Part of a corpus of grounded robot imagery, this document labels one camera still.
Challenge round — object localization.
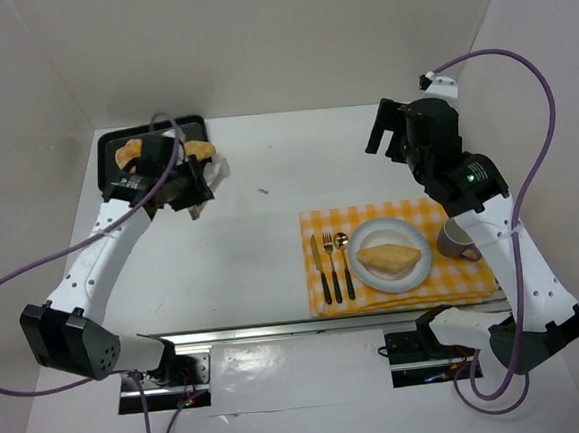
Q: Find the aluminium rail front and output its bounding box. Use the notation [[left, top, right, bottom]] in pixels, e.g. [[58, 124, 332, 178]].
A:
[[159, 310, 425, 346]]

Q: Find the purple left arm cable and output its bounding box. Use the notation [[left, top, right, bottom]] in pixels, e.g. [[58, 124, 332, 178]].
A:
[[0, 110, 209, 433]]

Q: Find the gold spoon black handle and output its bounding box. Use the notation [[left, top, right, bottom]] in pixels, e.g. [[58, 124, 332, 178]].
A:
[[334, 232, 356, 301]]

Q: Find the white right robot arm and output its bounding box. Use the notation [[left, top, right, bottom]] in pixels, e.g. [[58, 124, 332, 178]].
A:
[[365, 97, 579, 376]]

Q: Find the orange fluted cake bread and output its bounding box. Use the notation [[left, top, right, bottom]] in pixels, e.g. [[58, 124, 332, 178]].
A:
[[114, 138, 143, 172]]

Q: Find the purple mug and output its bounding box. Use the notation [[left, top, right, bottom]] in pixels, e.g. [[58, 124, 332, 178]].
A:
[[436, 219, 482, 262]]

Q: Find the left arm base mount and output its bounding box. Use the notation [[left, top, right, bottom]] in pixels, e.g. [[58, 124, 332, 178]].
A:
[[118, 350, 212, 415]]

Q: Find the gold knife black handle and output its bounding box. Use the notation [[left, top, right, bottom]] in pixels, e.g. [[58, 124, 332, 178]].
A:
[[310, 235, 332, 305]]

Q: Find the gold fork black handle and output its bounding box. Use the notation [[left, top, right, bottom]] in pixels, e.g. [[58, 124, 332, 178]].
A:
[[322, 232, 343, 304]]

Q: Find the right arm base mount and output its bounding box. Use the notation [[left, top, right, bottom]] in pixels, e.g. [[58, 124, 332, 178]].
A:
[[377, 331, 475, 389]]

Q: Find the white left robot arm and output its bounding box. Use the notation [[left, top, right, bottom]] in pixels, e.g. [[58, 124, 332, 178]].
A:
[[20, 130, 224, 385]]

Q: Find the long golden bread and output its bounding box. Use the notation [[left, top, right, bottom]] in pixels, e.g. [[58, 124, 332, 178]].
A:
[[356, 244, 422, 274]]

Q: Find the white blue-rimmed plate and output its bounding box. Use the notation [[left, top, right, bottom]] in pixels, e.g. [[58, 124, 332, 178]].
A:
[[347, 217, 432, 294]]

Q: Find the small oval bread roll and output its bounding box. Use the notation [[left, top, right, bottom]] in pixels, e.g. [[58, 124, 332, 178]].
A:
[[184, 140, 216, 161]]

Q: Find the yellow checkered cloth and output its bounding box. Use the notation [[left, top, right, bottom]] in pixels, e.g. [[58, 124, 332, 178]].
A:
[[299, 198, 498, 318]]

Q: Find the black baking tray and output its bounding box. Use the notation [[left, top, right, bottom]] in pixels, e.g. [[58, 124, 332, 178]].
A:
[[97, 114, 208, 192]]

